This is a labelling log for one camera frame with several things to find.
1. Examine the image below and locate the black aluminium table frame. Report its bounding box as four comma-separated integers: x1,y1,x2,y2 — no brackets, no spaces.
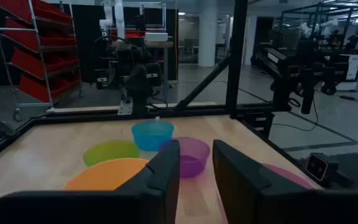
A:
0,0,326,190

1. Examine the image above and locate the black floor cable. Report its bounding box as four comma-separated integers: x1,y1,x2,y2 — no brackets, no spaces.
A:
272,98,319,132

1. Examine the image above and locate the pink plastic bowl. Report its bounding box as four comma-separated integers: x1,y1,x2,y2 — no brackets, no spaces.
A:
261,163,315,190

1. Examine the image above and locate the orange plastic plate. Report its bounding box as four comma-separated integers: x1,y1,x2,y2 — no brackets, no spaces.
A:
61,157,150,192

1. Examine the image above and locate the black table-level camera box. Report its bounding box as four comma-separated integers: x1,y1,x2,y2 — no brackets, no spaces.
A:
305,152,340,182

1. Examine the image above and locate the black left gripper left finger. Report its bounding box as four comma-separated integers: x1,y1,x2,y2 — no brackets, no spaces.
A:
0,139,181,224

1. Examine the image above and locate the green plastic plate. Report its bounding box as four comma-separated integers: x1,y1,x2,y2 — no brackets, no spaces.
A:
83,140,141,167

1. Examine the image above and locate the black cage frame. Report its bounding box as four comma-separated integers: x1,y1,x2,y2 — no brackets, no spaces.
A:
280,1,358,49

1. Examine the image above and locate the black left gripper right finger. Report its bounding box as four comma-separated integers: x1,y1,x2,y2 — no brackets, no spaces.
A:
211,139,358,224

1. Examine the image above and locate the silver mounting plate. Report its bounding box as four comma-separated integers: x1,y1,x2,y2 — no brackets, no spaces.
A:
117,99,134,116

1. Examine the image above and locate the white box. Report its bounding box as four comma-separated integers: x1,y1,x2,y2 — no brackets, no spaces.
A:
144,32,169,43

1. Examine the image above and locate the white building pillar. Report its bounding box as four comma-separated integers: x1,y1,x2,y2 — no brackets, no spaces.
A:
197,0,219,68

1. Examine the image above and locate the purple plastic bowl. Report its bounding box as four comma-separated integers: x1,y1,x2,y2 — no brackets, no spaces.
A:
159,136,211,179

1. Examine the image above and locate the black background robot station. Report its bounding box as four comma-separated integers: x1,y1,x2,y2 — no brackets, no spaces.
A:
253,39,358,114

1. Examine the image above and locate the blue plastic bowl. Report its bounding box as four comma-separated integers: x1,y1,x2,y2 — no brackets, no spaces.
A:
131,120,175,152

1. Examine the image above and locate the metal rack with red bins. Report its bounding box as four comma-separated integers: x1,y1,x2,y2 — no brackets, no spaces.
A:
0,0,83,122

